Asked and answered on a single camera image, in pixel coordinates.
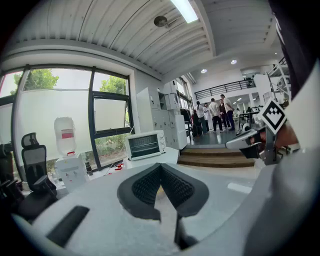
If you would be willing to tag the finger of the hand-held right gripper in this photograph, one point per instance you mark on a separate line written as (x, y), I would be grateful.
(251, 152)

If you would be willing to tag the round ceiling fixture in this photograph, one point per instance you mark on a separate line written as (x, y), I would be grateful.
(161, 21)

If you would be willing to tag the small dark bottle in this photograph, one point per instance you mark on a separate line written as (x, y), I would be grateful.
(89, 168)

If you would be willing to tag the clear water bottle red label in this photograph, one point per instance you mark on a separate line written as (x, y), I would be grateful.
(65, 136)

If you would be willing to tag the wooden steps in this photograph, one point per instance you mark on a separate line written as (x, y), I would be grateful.
(215, 157)

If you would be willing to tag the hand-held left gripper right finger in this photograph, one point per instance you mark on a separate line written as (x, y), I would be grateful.
(185, 192)

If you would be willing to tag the white metal shelf rack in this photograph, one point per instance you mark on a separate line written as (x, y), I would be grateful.
(277, 75)

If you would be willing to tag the black metal frame table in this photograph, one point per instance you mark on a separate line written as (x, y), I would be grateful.
(246, 115)

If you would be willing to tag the long ceiling light panel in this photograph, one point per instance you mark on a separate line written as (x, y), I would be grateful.
(185, 10)

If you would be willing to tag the black mesh office chair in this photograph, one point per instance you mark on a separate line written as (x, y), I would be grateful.
(35, 165)

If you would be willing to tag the white water dispenser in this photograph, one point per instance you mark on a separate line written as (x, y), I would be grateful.
(72, 175)

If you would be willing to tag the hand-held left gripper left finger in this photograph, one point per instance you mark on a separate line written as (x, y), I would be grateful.
(140, 192)

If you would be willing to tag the black balcony railing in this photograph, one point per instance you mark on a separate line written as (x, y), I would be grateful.
(225, 88)

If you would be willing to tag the white toaster oven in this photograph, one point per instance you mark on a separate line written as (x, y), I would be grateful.
(145, 145)

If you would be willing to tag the white locker cabinet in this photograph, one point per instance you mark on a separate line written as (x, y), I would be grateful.
(160, 117)

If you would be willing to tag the round recessed ceiling light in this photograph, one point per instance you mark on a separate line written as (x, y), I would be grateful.
(204, 71)
(233, 62)

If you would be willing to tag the black framed window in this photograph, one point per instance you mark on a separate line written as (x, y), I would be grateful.
(91, 112)

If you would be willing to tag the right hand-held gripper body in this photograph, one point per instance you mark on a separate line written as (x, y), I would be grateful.
(272, 116)

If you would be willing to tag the small red objects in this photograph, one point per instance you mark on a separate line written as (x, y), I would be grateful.
(119, 166)

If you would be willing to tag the green tree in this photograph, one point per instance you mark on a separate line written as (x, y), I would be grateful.
(113, 85)
(40, 78)

